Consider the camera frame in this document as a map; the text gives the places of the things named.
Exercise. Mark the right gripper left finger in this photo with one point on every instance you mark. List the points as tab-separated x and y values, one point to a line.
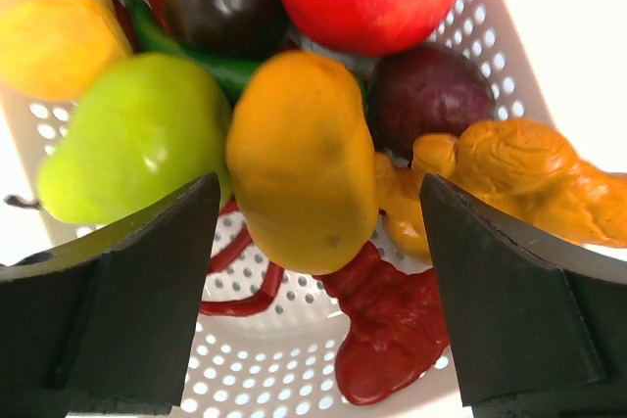
104	324

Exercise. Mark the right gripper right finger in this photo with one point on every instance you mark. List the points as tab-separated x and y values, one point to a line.
537	325

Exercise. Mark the red chili toy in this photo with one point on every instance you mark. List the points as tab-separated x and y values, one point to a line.
397	327

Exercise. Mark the orange ginger toy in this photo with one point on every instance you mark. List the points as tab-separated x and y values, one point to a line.
521	167

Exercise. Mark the white perforated basket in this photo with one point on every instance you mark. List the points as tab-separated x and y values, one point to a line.
280	363

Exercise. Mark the green pear toy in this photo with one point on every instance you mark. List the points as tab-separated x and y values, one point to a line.
144	128

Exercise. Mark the dark red passionfruit toy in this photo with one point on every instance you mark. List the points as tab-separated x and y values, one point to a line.
427	89

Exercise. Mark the green chili toy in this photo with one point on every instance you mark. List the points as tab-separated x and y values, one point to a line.
232	75

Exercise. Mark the orange toy fruit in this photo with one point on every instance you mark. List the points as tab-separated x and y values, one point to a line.
53	49

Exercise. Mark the dark purple plum toy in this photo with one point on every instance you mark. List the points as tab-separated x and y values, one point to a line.
237	28

